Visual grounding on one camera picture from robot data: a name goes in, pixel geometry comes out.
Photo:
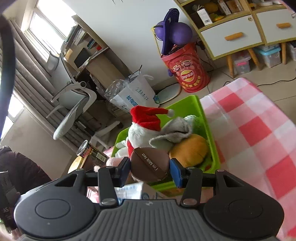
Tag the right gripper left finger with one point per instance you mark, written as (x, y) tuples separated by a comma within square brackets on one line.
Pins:
[(110, 177)]

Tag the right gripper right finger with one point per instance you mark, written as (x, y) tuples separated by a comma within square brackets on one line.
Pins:
[(189, 179)]

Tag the beige plush doll blue dress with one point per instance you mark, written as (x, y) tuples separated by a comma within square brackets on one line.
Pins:
[(119, 155)]

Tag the plush hamburger toy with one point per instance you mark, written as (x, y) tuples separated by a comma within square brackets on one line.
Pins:
[(190, 151)]

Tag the brown round powder puff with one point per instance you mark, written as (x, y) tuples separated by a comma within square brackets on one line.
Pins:
[(149, 164)]

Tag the grey fuzzy cloth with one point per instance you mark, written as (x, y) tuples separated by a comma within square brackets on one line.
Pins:
[(175, 131)]

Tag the white plush santa toy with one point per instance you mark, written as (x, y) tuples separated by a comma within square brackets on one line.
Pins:
[(145, 126)]

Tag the white blue milk carton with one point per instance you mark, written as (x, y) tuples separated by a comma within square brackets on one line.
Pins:
[(139, 190)]

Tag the gold lid cookie jar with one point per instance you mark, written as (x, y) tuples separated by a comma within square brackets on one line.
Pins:
[(81, 163)]

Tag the black yellow tin can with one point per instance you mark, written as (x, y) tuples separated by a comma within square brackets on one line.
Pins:
[(87, 150)]

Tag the pink checkered tablecloth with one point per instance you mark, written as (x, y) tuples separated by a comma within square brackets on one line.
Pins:
[(253, 139)]

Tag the grey office chair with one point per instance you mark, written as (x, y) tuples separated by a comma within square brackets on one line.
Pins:
[(87, 110)]

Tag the red chips bucket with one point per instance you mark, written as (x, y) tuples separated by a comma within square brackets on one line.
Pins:
[(184, 64)]

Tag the clear storage box pink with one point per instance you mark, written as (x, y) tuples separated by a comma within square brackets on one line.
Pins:
[(241, 62)]

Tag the wooden desk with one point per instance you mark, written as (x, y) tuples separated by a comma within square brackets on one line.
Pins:
[(85, 51)]

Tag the purple bounce ball toy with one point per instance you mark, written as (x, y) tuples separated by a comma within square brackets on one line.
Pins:
[(172, 32)]

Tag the clear storage box blue lid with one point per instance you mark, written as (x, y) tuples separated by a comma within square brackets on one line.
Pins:
[(269, 55)]

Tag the wooden shelf cabinet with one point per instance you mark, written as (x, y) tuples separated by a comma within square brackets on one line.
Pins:
[(244, 30)]

